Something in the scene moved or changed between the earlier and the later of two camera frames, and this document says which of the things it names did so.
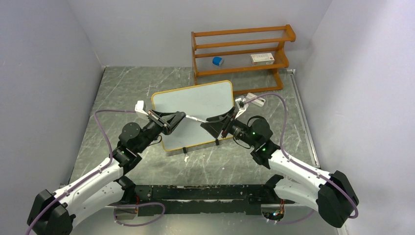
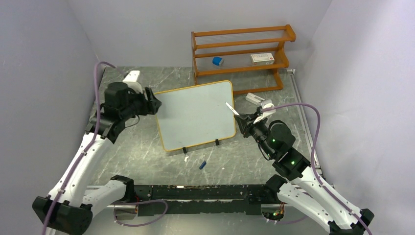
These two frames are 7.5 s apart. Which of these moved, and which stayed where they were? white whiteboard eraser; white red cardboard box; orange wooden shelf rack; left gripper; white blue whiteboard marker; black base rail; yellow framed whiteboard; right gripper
Moved: white blue whiteboard marker; right gripper; left gripper
Stayed: white whiteboard eraser; yellow framed whiteboard; orange wooden shelf rack; black base rail; white red cardboard box
